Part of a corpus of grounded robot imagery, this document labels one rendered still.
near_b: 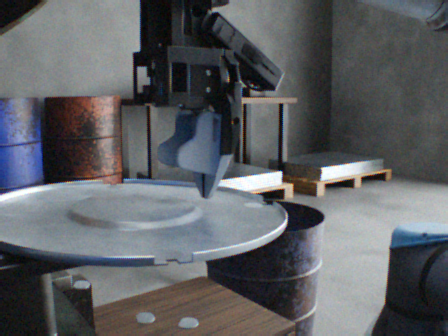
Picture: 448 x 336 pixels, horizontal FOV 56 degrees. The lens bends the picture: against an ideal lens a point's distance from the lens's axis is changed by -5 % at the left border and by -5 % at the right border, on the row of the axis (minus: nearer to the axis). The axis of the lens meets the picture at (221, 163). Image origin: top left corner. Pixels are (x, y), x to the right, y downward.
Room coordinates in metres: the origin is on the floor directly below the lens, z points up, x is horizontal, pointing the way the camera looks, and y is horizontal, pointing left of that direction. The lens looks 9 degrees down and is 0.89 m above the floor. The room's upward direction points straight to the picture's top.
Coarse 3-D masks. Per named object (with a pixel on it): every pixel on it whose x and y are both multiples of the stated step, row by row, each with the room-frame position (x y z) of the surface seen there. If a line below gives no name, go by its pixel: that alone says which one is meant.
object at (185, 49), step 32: (160, 0) 0.42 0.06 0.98; (192, 0) 0.43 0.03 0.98; (224, 0) 0.44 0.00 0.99; (160, 32) 0.42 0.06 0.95; (192, 32) 0.43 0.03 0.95; (160, 64) 0.40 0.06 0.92; (192, 64) 0.40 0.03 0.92; (224, 64) 0.43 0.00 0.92; (160, 96) 0.40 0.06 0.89; (192, 96) 0.41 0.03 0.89
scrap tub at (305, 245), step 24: (288, 216) 1.65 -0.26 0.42; (312, 216) 1.56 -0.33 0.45; (288, 240) 1.28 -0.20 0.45; (312, 240) 1.33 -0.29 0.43; (216, 264) 1.36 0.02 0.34; (240, 264) 1.29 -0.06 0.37; (264, 264) 1.27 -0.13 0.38; (288, 264) 1.28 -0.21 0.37; (312, 264) 1.34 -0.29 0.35; (240, 288) 1.30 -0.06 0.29; (264, 288) 1.28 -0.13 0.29; (288, 288) 1.29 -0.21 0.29; (312, 288) 1.35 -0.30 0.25; (288, 312) 1.29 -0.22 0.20; (312, 312) 1.36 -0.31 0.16
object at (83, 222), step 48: (48, 192) 0.47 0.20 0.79; (96, 192) 0.48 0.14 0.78; (144, 192) 0.50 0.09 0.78; (192, 192) 0.51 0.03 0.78; (240, 192) 0.50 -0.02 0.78; (0, 240) 0.28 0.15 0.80; (48, 240) 0.30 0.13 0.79; (96, 240) 0.31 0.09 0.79; (144, 240) 0.32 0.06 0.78; (192, 240) 0.32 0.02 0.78; (240, 240) 0.33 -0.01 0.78
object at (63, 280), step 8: (56, 272) 0.58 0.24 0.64; (64, 272) 0.58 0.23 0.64; (56, 280) 0.56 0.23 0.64; (64, 280) 0.56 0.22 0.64; (72, 280) 0.60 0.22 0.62; (80, 280) 0.60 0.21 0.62; (64, 288) 0.56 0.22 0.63; (72, 288) 0.58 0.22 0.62; (88, 288) 0.59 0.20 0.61; (72, 296) 0.58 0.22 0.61; (80, 296) 0.58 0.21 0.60; (88, 296) 0.59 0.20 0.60; (80, 304) 0.58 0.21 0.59; (88, 304) 0.59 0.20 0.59; (80, 312) 0.58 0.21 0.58; (88, 312) 0.59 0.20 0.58; (88, 320) 0.59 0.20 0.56
